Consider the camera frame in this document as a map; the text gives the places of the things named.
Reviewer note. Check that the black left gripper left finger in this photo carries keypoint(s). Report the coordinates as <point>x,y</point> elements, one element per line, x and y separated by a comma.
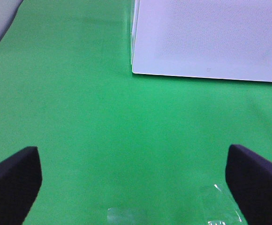
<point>20,182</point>

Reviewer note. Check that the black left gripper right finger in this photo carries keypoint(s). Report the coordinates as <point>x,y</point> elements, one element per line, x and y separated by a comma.
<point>249,179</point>

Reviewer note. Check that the white microwave door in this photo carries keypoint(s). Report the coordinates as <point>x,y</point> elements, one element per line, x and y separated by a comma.
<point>219,39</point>

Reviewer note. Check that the clear tape piece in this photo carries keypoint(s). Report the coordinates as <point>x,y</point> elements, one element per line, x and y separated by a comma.
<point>214,206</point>

